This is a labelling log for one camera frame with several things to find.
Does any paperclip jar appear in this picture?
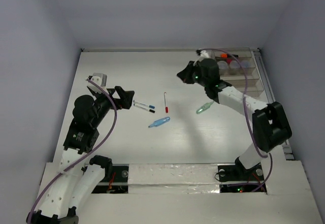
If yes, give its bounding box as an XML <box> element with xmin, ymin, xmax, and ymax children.
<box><xmin>229</xmin><ymin>61</ymin><xmax>241</xmax><ymax>75</ymax></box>
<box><xmin>217</xmin><ymin>60</ymin><xmax>229</xmax><ymax>75</ymax></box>
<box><xmin>240</xmin><ymin>60</ymin><xmax>251</xmax><ymax>69</ymax></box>

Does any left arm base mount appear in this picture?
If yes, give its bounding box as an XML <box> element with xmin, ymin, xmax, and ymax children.
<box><xmin>92</xmin><ymin>165</ymin><xmax>129</xmax><ymax>194</ymax></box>

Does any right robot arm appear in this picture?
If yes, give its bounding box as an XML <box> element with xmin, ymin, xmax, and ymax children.
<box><xmin>177</xmin><ymin>58</ymin><xmax>292</xmax><ymax>179</ymax></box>

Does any black capped white marker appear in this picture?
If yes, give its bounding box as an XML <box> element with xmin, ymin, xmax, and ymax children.
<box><xmin>134</xmin><ymin>104</ymin><xmax>155</xmax><ymax>113</ymax></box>

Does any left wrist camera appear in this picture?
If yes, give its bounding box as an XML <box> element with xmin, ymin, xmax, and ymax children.
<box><xmin>87</xmin><ymin>73</ymin><xmax>107</xmax><ymax>94</ymax></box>

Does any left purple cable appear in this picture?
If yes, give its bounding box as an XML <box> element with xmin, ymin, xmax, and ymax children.
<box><xmin>26</xmin><ymin>79</ymin><xmax>119</xmax><ymax>222</ymax></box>

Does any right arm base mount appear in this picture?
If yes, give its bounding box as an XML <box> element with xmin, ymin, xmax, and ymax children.
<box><xmin>214</xmin><ymin>164</ymin><xmax>267</xmax><ymax>193</ymax></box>

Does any purple cable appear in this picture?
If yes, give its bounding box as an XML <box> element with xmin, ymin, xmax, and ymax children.
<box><xmin>200</xmin><ymin>48</ymin><xmax>274</xmax><ymax>193</ymax></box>
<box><xmin>26</xmin><ymin>79</ymin><xmax>119</xmax><ymax>222</ymax></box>

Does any green translucent highlighter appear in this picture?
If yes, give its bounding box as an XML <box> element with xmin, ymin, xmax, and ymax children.
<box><xmin>196</xmin><ymin>101</ymin><xmax>214</xmax><ymax>114</ymax></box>

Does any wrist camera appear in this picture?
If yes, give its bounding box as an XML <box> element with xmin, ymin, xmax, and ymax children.
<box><xmin>196</xmin><ymin>49</ymin><xmax>211</xmax><ymax>61</ymax></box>
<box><xmin>87</xmin><ymin>73</ymin><xmax>107</xmax><ymax>94</ymax></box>

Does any orange black highlighter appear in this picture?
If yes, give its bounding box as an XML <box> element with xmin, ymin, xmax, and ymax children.
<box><xmin>220</xmin><ymin>53</ymin><xmax>239</xmax><ymax>58</ymax></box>

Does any blue translucent highlighter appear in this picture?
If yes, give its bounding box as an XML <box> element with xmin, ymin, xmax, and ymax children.
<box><xmin>148</xmin><ymin>117</ymin><xmax>170</xmax><ymax>128</ymax></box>

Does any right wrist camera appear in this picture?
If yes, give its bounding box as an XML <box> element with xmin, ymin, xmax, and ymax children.
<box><xmin>196</xmin><ymin>49</ymin><xmax>211</xmax><ymax>61</ymax></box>

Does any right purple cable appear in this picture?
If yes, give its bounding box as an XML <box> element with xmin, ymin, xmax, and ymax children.
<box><xmin>200</xmin><ymin>48</ymin><xmax>274</xmax><ymax>193</ymax></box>

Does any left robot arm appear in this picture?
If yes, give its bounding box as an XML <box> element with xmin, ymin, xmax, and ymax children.
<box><xmin>26</xmin><ymin>85</ymin><xmax>135</xmax><ymax>223</ymax></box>

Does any clear acrylic drawer organizer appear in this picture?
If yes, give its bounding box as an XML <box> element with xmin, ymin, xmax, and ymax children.
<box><xmin>210</xmin><ymin>48</ymin><xmax>264</xmax><ymax>100</ymax></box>

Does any pink black highlighter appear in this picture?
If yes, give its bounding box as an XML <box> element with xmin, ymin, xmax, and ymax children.
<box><xmin>226</xmin><ymin>59</ymin><xmax>235</xmax><ymax>65</ymax></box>

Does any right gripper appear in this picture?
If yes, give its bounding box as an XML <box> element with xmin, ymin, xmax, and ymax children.
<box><xmin>179</xmin><ymin>59</ymin><xmax>210</xmax><ymax>87</ymax></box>

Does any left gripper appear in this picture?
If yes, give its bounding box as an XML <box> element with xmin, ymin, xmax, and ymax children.
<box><xmin>91</xmin><ymin>85</ymin><xmax>134</xmax><ymax>127</ymax></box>

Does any red capped white marker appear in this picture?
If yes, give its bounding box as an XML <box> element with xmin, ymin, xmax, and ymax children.
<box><xmin>164</xmin><ymin>92</ymin><xmax>169</xmax><ymax>114</ymax></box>

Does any blue capped white marker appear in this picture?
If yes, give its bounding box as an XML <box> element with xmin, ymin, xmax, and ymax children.
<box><xmin>133</xmin><ymin>100</ymin><xmax>155</xmax><ymax>109</ymax></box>

